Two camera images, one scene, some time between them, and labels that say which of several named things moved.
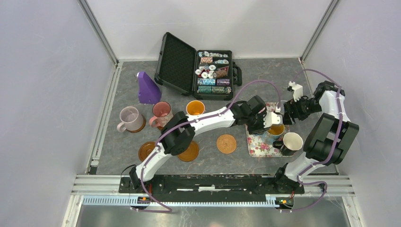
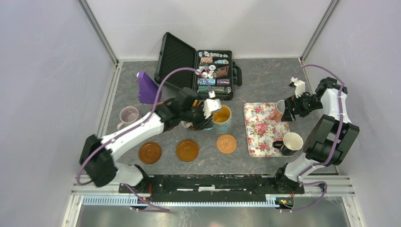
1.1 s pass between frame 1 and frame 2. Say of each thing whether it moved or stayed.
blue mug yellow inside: moved
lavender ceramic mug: stayed
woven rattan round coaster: stayed
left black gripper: moved
